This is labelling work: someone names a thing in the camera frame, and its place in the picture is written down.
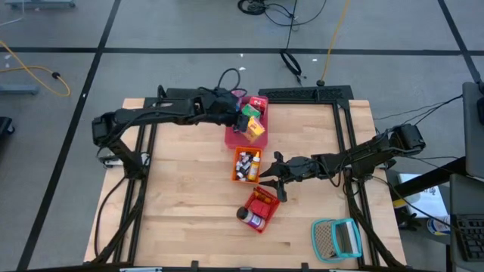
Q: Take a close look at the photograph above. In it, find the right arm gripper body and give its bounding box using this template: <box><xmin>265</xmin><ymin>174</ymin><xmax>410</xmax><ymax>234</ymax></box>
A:
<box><xmin>273</xmin><ymin>150</ymin><xmax>323</xmax><ymax>203</ymax></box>

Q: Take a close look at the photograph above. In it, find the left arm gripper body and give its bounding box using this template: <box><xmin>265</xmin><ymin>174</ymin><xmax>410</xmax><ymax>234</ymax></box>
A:
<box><xmin>196</xmin><ymin>89</ymin><xmax>240</xmax><ymax>125</ymax></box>

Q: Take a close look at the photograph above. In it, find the yellow cereal box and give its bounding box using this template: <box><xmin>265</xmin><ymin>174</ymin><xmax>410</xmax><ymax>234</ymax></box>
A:
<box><xmin>244</xmin><ymin>116</ymin><xmax>266</xmax><ymax>144</ymax></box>

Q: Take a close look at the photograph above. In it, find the green cereal box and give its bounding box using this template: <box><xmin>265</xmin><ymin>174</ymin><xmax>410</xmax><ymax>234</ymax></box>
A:
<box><xmin>241</xmin><ymin>104</ymin><xmax>262</xmax><ymax>119</ymax></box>

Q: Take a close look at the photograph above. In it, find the yellow squeeze bottle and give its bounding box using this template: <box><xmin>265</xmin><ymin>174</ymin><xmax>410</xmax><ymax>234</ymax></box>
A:
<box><xmin>247</xmin><ymin>150</ymin><xmax>262</xmax><ymax>181</ymax></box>

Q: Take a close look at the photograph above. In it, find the red slotted plastic basket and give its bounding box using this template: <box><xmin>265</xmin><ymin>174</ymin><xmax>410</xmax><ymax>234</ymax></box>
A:
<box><xmin>243</xmin><ymin>186</ymin><xmax>281</xmax><ymax>234</ymax></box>

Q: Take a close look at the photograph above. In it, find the red fruit loops cereal box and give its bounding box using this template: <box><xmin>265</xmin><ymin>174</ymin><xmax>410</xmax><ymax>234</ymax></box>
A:
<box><xmin>249</xmin><ymin>95</ymin><xmax>269</xmax><ymax>114</ymax></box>

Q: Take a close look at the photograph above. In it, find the pink plastic bin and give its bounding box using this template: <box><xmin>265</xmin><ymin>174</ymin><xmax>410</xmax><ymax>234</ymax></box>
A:
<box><xmin>224</xmin><ymin>94</ymin><xmax>270</xmax><ymax>150</ymax></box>

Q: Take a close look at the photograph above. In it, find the orange slotted plastic basket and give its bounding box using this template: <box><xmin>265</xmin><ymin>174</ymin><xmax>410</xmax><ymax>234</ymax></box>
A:
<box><xmin>231</xmin><ymin>146</ymin><xmax>264</xmax><ymax>185</ymax></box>

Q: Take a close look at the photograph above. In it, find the black flat plate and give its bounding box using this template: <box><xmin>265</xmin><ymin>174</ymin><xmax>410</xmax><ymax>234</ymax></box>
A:
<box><xmin>165</xmin><ymin>87</ymin><xmax>203</xmax><ymax>99</ymax></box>

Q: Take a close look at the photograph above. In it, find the black perforated plate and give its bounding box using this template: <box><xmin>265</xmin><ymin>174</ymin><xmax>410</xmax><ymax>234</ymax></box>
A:
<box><xmin>258</xmin><ymin>85</ymin><xmax>355</xmax><ymax>103</ymax></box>

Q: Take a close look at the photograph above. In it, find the teal mesh strainer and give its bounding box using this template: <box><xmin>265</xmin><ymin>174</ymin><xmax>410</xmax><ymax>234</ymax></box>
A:
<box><xmin>310</xmin><ymin>218</ymin><xmax>341</xmax><ymax>264</ymax></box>

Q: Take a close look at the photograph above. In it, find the teal rectangular container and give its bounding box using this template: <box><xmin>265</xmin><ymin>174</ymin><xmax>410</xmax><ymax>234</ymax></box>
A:
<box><xmin>330</xmin><ymin>218</ymin><xmax>364</xmax><ymax>260</ymax></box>

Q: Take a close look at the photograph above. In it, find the black clamp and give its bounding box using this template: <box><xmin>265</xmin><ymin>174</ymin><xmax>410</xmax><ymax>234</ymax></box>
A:
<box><xmin>399</xmin><ymin>206</ymin><xmax>421</xmax><ymax>231</ymax></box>

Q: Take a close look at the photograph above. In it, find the black diagonal beam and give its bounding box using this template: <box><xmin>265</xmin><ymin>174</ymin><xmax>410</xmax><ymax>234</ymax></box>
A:
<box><xmin>391</xmin><ymin>156</ymin><xmax>468</xmax><ymax>199</ymax></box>

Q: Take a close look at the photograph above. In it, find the white paper sheet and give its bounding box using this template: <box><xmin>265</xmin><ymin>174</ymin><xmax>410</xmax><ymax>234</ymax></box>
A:
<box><xmin>396</xmin><ymin>172</ymin><xmax>449</xmax><ymax>219</ymax></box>

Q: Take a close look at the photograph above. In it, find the grey desk with keyboard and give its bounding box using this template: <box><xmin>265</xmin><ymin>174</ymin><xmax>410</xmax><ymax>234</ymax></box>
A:
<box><xmin>448</xmin><ymin>173</ymin><xmax>484</xmax><ymax>272</ymax></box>

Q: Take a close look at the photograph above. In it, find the grey desk top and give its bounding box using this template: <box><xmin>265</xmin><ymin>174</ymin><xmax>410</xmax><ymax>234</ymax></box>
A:
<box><xmin>461</xmin><ymin>81</ymin><xmax>484</xmax><ymax>179</ymax></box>

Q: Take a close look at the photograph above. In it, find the black keyboard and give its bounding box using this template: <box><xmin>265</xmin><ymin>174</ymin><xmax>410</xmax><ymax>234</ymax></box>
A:
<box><xmin>455</xmin><ymin>214</ymin><xmax>484</xmax><ymax>262</ymax></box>

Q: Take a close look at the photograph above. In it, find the grey cart foot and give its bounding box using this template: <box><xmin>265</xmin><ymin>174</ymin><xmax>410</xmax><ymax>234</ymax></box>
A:
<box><xmin>0</xmin><ymin>83</ymin><xmax>39</xmax><ymax>95</ymax></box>

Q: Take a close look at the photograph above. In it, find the grey cart base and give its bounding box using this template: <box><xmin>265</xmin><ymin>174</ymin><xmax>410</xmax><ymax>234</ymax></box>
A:
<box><xmin>4</xmin><ymin>0</ymin><xmax>76</xmax><ymax>9</ymax></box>

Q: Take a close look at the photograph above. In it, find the black floor object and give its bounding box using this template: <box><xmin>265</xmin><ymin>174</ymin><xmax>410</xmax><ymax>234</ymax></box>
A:
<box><xmin>0</xmin><ymin>116</ymin><xmax>15</xmax><ymax>136</ymax></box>

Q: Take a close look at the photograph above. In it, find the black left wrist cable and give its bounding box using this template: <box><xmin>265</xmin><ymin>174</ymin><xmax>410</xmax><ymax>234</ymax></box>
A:
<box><xmin>217</xmin><ymin>67</ymin><xmax>242</xmax><ymax>92</ymax></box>

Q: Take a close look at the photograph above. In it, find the black hanging cable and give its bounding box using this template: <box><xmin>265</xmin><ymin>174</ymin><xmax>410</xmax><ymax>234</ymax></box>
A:
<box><xmin>279</xmin><ymin>0</ymin><xmax>308</xmax><ymax>86</ymax></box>

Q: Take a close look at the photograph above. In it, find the black coiled cable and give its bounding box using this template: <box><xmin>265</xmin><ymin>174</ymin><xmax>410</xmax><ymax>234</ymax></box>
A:
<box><xmin>237</xmin><ymin>0</ymin><xmax>328</xmax><ymax>28</ymax></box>

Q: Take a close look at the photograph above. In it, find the black metal rig frame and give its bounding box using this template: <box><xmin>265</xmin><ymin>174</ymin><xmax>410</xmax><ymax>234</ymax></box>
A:
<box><xmin>83</xmin><ymin>85</ymin><xmax>408</xmax><ymax>272</ymax></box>

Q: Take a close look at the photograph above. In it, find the yellow hanging cable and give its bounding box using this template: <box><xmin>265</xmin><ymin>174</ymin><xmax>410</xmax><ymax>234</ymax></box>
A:
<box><xmin>316</xmin><ymin>0</ymin><xmax>352</xmax><ymax>87</ymax></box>

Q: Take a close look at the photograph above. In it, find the thin black cable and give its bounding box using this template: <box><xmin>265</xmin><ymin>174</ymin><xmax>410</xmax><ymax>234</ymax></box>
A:
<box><xmin>396</xmin><ymin>96</ymin><xmax>464</xmax><ymax>141</ymax></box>
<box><xmin>377</xmin><ymin>94</ymin><xmax>464</xmax><ymax>122</ymax></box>

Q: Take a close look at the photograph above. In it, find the black left arm base cable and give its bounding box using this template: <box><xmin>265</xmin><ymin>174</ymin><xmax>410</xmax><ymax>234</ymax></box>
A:
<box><xmin>93</xmin><ymin>174</ymin><xmax>129</xmax><ymax>258</ymax></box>

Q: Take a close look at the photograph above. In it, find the yellow floor cable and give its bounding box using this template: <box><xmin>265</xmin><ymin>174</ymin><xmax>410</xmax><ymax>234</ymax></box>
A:
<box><xmin>0</xmin><ymin>39</ymin><xmax>72</xmax><ymax>97</ymax></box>

